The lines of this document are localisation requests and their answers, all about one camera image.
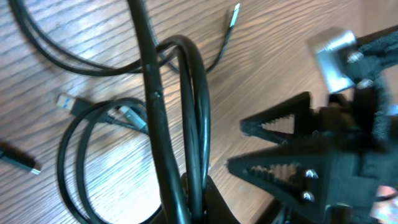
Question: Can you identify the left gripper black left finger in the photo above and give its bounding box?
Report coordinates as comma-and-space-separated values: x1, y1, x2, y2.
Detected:
128, 0, 190, 223

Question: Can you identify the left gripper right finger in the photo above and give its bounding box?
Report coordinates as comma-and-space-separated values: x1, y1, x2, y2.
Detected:
197, 176, 239, 224

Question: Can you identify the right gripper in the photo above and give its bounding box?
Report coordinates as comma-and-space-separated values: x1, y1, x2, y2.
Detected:
227, 27, 397, 223

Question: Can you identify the black USB cable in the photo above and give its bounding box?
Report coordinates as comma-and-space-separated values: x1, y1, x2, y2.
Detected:
57, 34, 212, 224
0, 0, 241, 175

